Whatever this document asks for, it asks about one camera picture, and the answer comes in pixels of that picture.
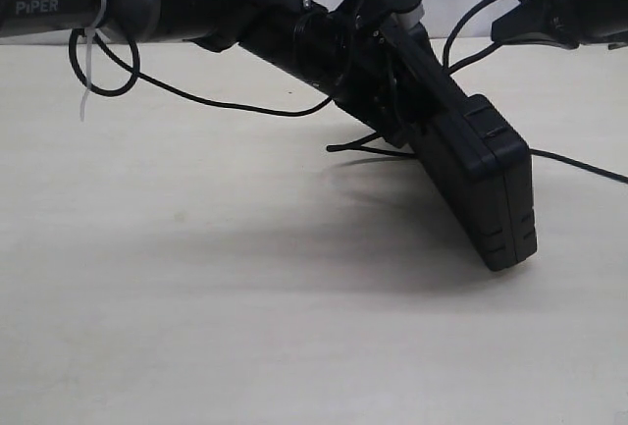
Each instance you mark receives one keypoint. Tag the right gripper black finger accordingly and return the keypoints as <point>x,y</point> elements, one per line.
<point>534,23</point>

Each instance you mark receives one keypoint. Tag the black plastic carry case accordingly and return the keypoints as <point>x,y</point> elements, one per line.
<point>479,163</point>

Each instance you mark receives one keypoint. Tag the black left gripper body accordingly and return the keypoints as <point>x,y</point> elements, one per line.
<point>343,53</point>

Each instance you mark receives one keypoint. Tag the white zip tie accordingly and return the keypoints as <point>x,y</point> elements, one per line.
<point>90,35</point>

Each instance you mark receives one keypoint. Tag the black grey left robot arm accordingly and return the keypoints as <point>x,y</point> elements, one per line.
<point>263,28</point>

